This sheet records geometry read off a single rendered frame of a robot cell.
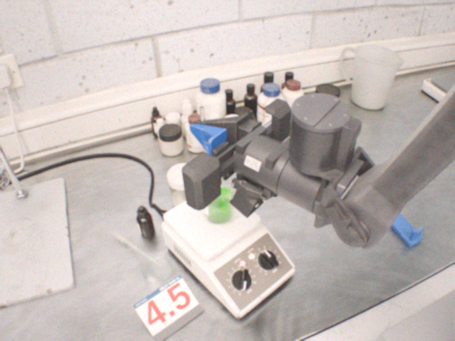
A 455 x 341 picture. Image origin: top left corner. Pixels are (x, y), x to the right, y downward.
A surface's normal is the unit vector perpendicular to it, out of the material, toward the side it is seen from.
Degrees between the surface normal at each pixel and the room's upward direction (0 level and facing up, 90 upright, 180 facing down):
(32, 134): 90
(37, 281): 0
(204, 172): 45
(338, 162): 93
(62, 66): 90
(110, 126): 90
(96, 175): 0
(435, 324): 4
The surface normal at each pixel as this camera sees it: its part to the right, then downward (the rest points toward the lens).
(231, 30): 0.36, 0.62
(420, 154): -0.63, 0.56
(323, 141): -0.11, 0.69
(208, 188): 0.76, 0.41
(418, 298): -0.03, -0.75
